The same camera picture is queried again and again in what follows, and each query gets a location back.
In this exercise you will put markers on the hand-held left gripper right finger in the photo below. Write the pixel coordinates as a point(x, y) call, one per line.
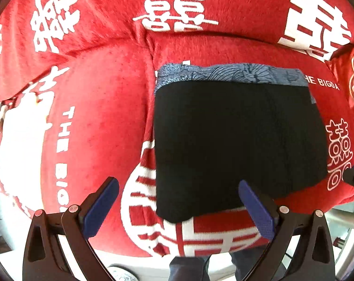
point(258, 212)

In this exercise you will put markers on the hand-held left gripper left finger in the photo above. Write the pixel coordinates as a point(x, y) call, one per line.
point(100, 207)

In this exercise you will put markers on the black pants with grey waistband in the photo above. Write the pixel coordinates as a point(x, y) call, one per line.
point(238, 152)

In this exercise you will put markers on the grey metal bar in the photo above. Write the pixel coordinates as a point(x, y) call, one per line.
point(343, 215)

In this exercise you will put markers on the person's dark trouser leg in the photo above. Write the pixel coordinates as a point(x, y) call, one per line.
point(253, 262)
point(188, 269)

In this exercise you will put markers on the white shoe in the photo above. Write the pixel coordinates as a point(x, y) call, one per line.
point(122, 273)

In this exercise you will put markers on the red printed blanket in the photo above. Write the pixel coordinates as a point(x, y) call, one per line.
point(100, 108)

